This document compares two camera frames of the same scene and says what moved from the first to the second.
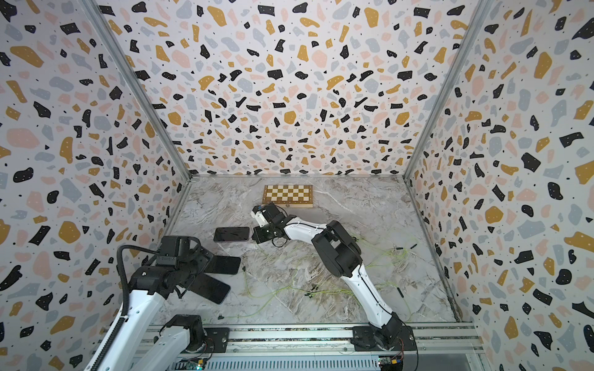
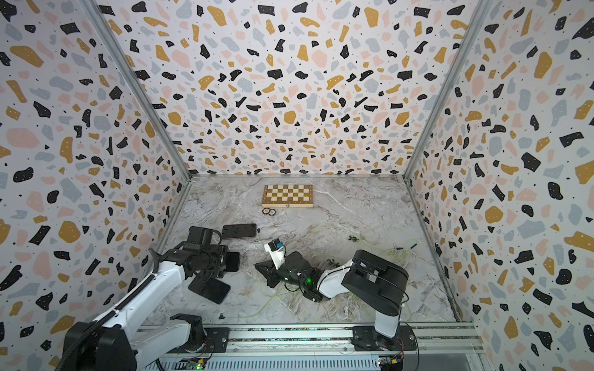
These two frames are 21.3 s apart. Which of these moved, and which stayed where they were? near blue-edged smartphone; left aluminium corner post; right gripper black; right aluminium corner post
Moved: right gripper black
Stayed: left aluminium corner post; near blue-edged smartphone; right aluminium corner post
